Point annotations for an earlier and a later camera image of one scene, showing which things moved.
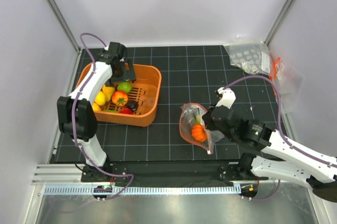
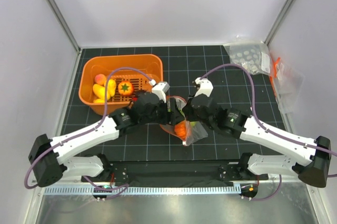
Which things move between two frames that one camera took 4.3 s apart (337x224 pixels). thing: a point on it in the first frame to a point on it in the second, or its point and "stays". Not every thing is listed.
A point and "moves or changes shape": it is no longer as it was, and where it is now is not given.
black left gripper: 128,75 to 171,116
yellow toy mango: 96,107 to 100,91
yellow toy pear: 108,91 stays
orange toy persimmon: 119,98 to 125,88
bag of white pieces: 254,57 stays
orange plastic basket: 145,90 moves or changes shape
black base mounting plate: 167,172 stays
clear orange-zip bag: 193,129 moves or changes shape
